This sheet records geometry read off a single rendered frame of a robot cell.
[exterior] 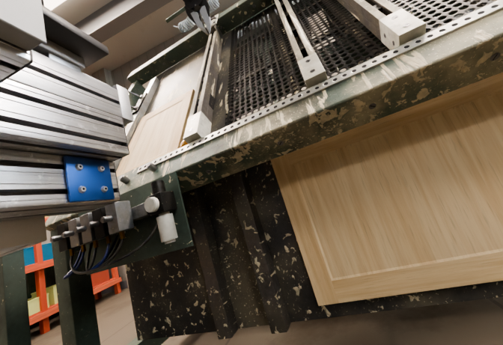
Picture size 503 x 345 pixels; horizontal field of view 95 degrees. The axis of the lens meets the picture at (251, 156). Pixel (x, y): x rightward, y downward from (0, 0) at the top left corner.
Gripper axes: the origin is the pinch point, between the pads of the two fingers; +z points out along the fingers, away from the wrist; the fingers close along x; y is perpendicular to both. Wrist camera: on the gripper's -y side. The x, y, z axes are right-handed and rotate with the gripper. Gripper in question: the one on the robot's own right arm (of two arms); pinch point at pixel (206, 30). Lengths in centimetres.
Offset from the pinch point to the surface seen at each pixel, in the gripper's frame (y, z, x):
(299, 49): -8.7, 21.5, -29.0
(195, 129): -20.8, 31.8, 13.4
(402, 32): -27, 29, -52
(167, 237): -45, 55, 26
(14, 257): -42, 47, 89
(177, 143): -11.9, 34.3, 27.3
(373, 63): -29, 33, -43
